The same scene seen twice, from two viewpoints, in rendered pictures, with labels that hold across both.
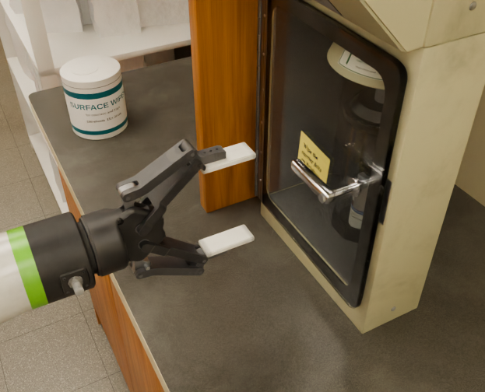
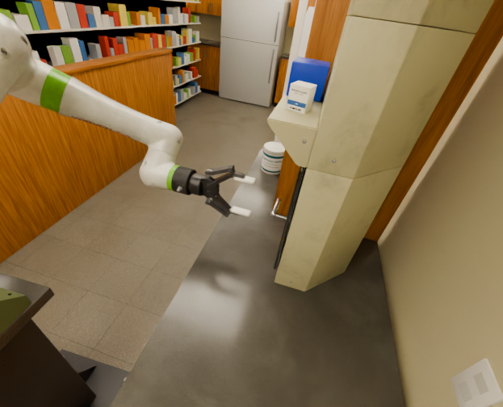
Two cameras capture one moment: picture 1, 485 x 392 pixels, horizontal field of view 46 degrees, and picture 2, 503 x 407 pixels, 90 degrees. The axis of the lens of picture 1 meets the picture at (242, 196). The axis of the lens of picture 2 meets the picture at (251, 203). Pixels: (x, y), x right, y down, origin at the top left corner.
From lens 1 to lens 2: 0.44 m
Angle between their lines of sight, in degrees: 30
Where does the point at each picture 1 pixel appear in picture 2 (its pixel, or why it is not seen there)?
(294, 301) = (265, 256)
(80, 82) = (267, 148)
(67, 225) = (188, 171)
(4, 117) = not seen: hidden behind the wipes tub
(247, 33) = not seen: hidden behind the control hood
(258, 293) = (257, 245)
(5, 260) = (166, 169)
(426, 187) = (308, 233)
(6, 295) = (161, 179)
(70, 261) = (181, 181)
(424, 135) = (308, 207)
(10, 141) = not seen: hidden behind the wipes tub
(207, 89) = (284, 165)
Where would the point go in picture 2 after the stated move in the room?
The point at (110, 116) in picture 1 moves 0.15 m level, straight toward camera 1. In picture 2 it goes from (272, 166) to (261, 178)
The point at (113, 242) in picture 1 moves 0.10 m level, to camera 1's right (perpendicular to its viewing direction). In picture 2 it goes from (196, 183) to (215, 198)
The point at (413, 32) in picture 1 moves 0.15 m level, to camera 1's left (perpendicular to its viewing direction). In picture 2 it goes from (300, 158) to (255, 136)
